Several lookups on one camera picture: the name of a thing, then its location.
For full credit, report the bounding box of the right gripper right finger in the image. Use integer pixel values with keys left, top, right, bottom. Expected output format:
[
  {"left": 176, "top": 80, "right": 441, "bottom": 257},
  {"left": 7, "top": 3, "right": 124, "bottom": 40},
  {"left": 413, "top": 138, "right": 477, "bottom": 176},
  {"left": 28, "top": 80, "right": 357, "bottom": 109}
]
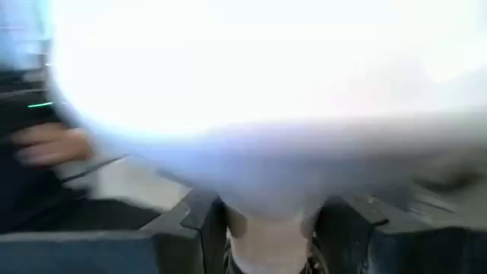
[{"left": 314, "top": 194, "right": 487, "bottom": 274}]

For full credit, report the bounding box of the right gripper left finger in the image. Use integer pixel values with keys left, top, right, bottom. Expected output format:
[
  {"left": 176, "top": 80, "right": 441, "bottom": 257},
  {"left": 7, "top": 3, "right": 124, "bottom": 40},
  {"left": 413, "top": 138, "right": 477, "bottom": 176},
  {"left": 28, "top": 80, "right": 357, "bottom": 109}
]
[{"left": 0, "top": 189, "right": 229, "bottom": 274}]

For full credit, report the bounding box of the person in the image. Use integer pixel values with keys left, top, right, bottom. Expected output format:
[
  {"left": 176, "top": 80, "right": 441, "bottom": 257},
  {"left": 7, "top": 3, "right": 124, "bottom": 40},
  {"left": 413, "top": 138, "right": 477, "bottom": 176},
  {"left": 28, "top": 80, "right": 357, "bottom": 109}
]
[{"left": 0, "top": 68, "right": 161, "bottom": 234}]

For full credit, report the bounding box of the white LED lightbulb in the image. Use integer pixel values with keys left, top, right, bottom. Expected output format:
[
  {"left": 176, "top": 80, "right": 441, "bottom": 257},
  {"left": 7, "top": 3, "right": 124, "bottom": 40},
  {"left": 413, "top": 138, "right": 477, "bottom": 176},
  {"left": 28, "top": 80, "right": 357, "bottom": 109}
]
[{"left": 47, "top": 0, "right": 487, "bottom": 274}]

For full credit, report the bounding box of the person's hand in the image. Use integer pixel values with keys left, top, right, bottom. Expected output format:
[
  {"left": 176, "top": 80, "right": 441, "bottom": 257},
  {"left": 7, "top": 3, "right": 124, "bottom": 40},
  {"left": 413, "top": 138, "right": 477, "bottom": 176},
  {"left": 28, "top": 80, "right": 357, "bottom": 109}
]
[{"left": 9, "top": 123, "right": 95, "bottom": 169}]

